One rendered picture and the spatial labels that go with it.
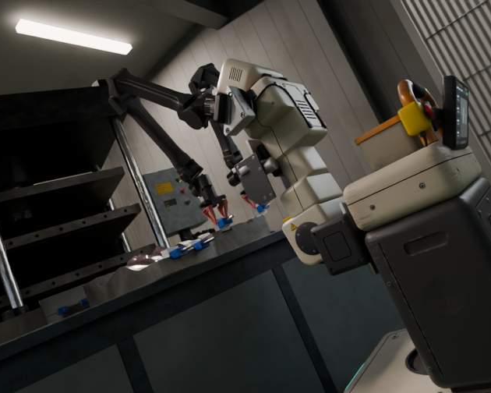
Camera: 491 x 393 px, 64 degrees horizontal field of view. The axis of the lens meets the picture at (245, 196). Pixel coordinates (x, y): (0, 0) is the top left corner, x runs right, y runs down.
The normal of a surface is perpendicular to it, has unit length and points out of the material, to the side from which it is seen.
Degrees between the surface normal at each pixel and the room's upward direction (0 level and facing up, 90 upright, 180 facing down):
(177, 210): 90
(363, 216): 90
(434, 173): 90
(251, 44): 90
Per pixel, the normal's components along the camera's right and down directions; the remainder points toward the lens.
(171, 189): 0.48, -0.34
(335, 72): -0.58, 0.12
